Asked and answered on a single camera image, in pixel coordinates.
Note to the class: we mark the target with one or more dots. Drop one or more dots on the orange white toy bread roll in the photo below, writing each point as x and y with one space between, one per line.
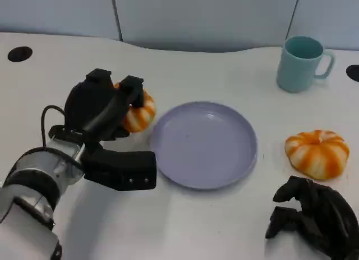
140 115
317 153

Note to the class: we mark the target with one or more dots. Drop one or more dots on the lilac plate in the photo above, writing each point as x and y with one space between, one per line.
203 146

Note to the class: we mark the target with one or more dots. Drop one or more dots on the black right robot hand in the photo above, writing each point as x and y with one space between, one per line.
322 215

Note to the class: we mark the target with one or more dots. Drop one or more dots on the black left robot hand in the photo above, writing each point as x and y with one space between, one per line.
92 108

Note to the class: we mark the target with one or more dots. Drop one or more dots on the pale green mug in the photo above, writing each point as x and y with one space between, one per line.
300 66

